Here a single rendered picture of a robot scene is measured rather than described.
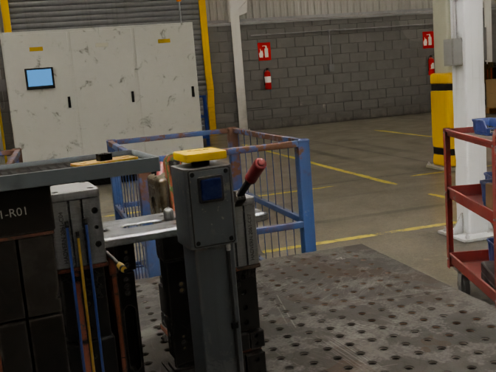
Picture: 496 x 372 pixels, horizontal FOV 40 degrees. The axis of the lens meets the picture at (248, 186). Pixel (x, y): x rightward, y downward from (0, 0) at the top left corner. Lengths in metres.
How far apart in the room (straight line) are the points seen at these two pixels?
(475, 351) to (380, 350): 0.18
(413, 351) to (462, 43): 3.72
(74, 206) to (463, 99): 4.13
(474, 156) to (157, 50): 5.20
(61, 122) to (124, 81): 0.95
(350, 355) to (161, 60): 7.95
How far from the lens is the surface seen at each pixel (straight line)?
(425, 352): 1.42
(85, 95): 9.02
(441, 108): 8.17
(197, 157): 0.93
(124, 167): 0.86
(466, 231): 5.12
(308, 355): 1.41
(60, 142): 9.03
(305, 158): 3.17
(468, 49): 4.96
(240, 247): 1.15
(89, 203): 1.06
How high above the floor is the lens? 1.26
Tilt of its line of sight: 9 degrees down
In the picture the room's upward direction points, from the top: 5 degrees counter-clockwise
